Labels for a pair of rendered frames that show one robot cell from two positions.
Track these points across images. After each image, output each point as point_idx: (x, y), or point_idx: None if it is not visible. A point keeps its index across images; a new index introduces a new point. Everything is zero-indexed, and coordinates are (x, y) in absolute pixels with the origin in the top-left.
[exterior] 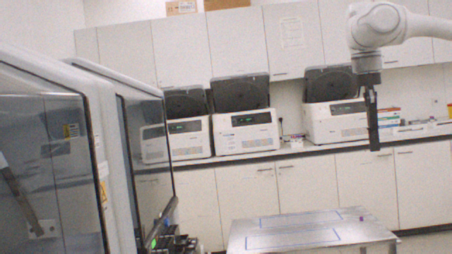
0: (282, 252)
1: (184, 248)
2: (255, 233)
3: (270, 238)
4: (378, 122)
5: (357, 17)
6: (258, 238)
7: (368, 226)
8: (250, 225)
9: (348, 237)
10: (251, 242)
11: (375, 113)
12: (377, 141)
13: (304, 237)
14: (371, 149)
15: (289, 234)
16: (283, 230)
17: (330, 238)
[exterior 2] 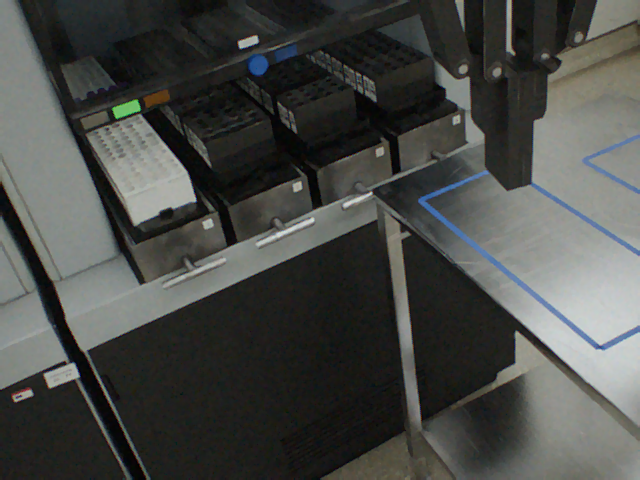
0: (449, 264)
1: (388, 121)
2: (535, 169)
3: (522, 205)
4: (446, 55)
5: None
6: (503, 188)
7: None
8: (591, 135)
9: (638, 362)
10: (472, 187)
11: (425, 1)
12: (502, 141)
13: (570, 262)
14: (486, 161)
15: (573, 227)
16: (599, 203)
17: (595, 321)
